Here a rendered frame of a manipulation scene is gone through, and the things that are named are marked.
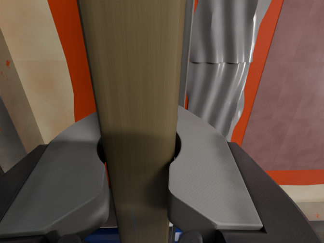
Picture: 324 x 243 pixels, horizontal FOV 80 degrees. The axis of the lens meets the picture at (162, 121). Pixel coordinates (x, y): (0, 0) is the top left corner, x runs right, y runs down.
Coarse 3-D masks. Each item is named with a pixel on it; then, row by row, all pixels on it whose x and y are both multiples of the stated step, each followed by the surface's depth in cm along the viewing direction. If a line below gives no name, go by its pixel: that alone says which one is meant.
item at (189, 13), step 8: (192, 0) 10; (192, 8) 11; (192, 16) 11; (184, 24) 11; (184, 32) 11; (184, 40) 12; (184, 48) 12; (184, 56) 12; (184, 64) 12; (184, 72) 13; (184, 80) 13; (184, 88) 13; (184, 96) 13; (184, 104) 14
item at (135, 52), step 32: (96, 0) 5; (128, 0) 5; (160, 0) 5; (96, 32) 5; (128, 32) 5; (160, 32) 5; (96, 64) 6; (128, 64) 6; (160, 64) 6; (96, 96) 6; (128, 96) 6; (160, 96) 6; (128, 128) 7; (160, 128) 7; (128, 160) 8; (160, 160) 8; (128, 192) 9; (160, 192) 9; (128, 224) 10; (160, 224) 10
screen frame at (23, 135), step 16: (0, 32) 19; (0, 48) 19; (0, 64) 19; (0, 80) 19; (16, 80) 21; (0, 96) 19; (16, 96) 21; (0, 112) 20; (16, 112) 21; (32, 112) 24; (0, 128) 21; (16, 128) 21; (32, 128) 24; (0, 144) 22; (16, 144) 22; (32, 144) 24; (0, 160) 23; (16, 160) 23; (112, 208) 34; (304, 208) 35; (320, 208) 35; (112, 224) 32; (320, 224) 33
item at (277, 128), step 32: (256, 64) 22; (288, 64) 22; (320, 64) 22; (256, 96) 24; (288, 96) 24; (320, 96) 24; (256, 128) 26; (288, 128) 27; (320, 128) 27; (256, 160) 30; (288, 160) 30; (320, 160) 30
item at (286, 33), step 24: (48, 0) 18; (72, 0) 18; (288, 0) 19; (312, 0) 19; (72, 24) 19; (264, 24) 20; (288, 24) 20; (312, 24) 20; (72, 48) 20; (264, 48) 21; (288, 48) 21; (312, 48) 21
